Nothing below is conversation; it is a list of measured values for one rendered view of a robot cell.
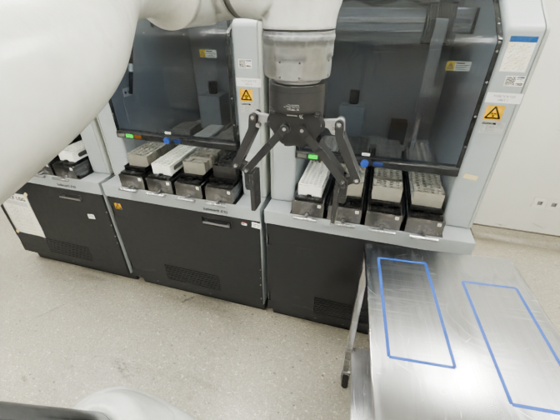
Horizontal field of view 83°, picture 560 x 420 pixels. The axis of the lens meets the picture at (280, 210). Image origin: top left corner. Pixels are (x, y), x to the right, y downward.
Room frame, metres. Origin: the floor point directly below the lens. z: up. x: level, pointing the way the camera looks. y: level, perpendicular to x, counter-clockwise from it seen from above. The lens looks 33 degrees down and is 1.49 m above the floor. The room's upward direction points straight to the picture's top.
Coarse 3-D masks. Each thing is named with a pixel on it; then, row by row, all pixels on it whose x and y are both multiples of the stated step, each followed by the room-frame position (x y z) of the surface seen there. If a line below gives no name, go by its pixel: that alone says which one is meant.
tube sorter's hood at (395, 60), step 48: (384, 0) 1.32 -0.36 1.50; (432, 0) 1.27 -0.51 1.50; (480, 0) 1.23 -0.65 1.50; (336, 48) 1.17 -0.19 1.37; (384, 48) 1.13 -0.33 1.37; (432, 48) 1.09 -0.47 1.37; (480, 48) 1.05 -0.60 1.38; (336, 96) 1.17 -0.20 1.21; (384, 96) 1.12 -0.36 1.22; (432, 96) 1.08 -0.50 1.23; (480, 96) 1.04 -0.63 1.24; (336, 144) 1.16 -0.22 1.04; (384, 144) 1.11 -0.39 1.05; (432, 144) 1.07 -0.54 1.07
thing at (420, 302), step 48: (384, 288) 0.63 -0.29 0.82; (432, 288) 0.63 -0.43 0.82; (480, 288) 0.63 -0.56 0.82; (528, 288) 0.63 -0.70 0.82; (384, 336) 0.48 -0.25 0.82; (432, 336) 0.48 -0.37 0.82; (480, 336) 0.48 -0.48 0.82; (528, 336) 0.48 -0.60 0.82; (384, 384) 0.36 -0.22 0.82; (432, 384) 0.36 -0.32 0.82; (480, 384) 0.36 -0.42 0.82; (528, 384) 0.36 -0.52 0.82
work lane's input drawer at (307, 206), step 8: (328, 184) 1.27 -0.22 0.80; (296, 192) 1.19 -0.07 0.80; (328, 192) 1.22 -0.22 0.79; (296, 200) 1.13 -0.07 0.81; (304, 200) 1.12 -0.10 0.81; (312, 200) 1.11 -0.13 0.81; (320, 200) 1.11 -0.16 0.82; (296, 208) 1.13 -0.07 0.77; (304, 208) 1.12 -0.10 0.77; (312, 208) 1.11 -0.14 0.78; (320, 208) 1.10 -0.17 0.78; (296, 216) 1.09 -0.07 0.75; (304, 216) 1.09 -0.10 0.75; (312, 216) 1.11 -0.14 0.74; (320, 216) 1.10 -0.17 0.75
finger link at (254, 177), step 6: (258, 168) 0.48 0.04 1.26; (252, 174) 0.46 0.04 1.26; (258, 174) 0.48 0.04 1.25; (252, 180) 0.46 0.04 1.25; (258, 180) 0.48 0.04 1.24; (252, 186) 0.46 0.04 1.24; (258, 186) 0.48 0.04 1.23; (252, 192) 0.46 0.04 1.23; (258, 192) 0.47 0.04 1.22; (252, 198) 0.46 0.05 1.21; (258, 198) 0.47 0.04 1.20; (252, 204) 0.46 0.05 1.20; (258, 204) 0.47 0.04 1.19; (252, 210) 0.46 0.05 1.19
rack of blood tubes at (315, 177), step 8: (312, 168) 1.32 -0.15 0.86; (320, 168) 1.31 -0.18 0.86; (304, 176) 1.24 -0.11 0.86; (312, 176) 1.23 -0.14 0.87; (320, 176) 1.23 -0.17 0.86; (328, 176) 1.33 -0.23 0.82; (304, 184) 1.16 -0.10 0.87; (312, 184) 1.16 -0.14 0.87; (320, 184) 1.16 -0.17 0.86; (304, 192) 1.16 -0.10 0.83; (312, 192) 1.15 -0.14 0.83; (320, 192) 1.14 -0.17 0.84
